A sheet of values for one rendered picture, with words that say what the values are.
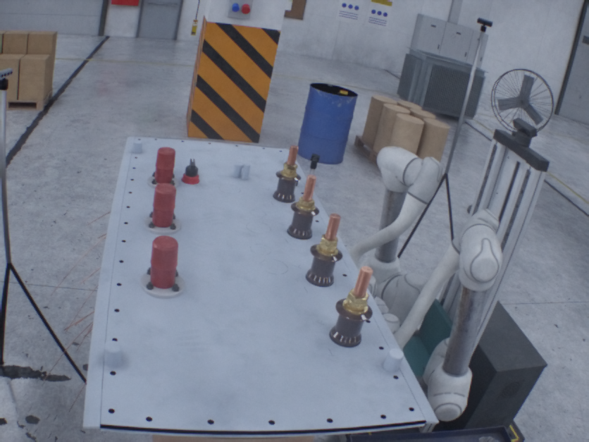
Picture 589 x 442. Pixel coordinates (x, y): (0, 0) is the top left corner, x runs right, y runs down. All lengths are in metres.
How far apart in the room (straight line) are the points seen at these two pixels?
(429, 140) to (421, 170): 4.57
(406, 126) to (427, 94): 4.31
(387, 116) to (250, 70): 1.81
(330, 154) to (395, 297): 4.24
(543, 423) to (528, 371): 1.17
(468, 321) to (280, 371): 0.82
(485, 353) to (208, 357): 1.54
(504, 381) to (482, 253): 0.98
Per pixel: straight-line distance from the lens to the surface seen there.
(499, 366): 2.46
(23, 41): 7.98
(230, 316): 1.38
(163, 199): 1.66
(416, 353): 2.53
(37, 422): 2.89
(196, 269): 1.54
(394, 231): 2.28
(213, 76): 6.58
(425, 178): 2.23
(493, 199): 2.32
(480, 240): 1.73
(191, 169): 2.03
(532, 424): 3.66
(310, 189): 1.74
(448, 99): 11.14
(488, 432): 2.04
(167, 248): 1.36
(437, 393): 2.03
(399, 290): 2.52
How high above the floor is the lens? 2.19
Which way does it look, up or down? 26 degrees down
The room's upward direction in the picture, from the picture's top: 12 degrees clockwise
